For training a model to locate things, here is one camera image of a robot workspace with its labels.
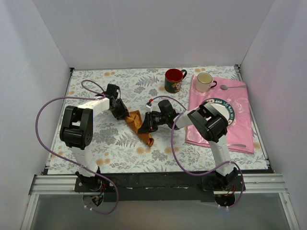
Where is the orange brown cloth napkin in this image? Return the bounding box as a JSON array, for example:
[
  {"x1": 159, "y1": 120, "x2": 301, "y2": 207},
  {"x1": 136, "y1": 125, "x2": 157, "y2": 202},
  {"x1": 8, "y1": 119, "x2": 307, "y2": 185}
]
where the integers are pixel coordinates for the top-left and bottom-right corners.
[{"x1": 125, "y1": 110, "x2": 154, "y2": 147}]

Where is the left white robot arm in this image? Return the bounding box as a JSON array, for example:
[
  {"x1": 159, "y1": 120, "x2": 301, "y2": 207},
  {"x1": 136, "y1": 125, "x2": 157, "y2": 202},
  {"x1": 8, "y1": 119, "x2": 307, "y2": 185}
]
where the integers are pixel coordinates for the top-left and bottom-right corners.
[{"x1": 59, "y1": 84, "x2": 129, "y2": 192}]

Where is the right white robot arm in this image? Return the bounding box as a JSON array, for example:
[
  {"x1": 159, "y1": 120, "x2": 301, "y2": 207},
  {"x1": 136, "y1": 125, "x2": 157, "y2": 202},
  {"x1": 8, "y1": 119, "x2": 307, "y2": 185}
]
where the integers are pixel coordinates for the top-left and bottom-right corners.
[{"x1": 138, "y1": 100, "x2": 238, "y2": 191}]

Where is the black red floral mug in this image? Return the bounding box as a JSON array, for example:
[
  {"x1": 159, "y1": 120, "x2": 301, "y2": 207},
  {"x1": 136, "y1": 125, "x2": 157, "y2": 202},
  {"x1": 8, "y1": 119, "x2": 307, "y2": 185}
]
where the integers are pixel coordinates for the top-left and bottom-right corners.
[{"x1": 165, "y1": 69, "x2": 187, "y2": 93}]

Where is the cream enamel cup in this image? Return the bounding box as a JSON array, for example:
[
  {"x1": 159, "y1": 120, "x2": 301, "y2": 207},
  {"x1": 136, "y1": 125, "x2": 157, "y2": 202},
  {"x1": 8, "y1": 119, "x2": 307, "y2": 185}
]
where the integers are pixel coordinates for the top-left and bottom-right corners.
[{"x1": 195, "y1": 73, "x2": 217, "y2": 92}]

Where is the white plate blue rim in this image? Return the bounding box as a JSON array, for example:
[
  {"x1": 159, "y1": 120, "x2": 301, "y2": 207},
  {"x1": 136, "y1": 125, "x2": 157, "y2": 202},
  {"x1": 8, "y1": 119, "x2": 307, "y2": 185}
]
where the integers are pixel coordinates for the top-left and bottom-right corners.
[{"x1": 205, "y1": 98, "x2": 235, "y2": 126}]

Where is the silver spoon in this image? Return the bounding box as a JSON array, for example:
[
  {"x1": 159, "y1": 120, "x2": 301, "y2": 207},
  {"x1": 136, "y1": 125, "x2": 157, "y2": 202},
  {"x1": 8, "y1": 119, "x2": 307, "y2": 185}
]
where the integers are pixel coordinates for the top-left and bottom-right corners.
[{"x1": 220, "y1": 85, "x2": 246, "y2": 90}]

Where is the pink floral placemat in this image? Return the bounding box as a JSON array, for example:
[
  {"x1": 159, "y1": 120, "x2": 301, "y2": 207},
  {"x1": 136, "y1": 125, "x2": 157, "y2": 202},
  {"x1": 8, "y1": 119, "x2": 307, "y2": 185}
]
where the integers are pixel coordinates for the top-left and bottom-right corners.
[{"x1": 189, "y1": 75, "x2": 254, "y2": 154}]

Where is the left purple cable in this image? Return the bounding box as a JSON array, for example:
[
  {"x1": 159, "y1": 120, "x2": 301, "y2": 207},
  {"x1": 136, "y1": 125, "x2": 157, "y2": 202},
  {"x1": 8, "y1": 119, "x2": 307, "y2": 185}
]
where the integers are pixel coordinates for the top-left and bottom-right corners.
[{"x1": 35, "y1": 79, "x2": 119, "y2": 214}]

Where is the purple cable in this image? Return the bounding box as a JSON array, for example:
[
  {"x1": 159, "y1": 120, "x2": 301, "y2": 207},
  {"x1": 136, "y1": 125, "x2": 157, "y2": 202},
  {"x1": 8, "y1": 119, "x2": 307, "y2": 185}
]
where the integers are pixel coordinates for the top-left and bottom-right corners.
[
  {"x1": 35, "y1": 79, "x2": 119, "y2": 214},
  {"x1": 146, "y1": 95, "x2": 245, "y2": 208}
]

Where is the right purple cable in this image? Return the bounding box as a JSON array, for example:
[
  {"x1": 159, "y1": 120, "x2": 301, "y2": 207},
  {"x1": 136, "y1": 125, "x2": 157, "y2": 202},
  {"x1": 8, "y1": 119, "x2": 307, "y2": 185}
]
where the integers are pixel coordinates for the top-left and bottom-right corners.
[{"x1": 146, "y1": 95, "x2": 245, "y2": 208}]

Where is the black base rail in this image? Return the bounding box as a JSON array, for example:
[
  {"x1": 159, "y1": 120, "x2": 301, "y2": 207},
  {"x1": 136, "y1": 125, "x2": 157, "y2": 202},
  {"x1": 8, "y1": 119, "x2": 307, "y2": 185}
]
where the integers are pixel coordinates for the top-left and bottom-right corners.
[{"x1": 74, "y1": 172, "x2": 245, "y2": 202}]

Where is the aluminium frame rail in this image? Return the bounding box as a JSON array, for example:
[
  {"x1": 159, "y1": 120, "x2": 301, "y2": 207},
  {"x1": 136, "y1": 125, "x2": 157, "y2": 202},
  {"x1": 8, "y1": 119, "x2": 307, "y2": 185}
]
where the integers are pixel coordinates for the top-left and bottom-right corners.
[{"x1": 20, "y1": 173, "x2": 84, "y2": 230}]

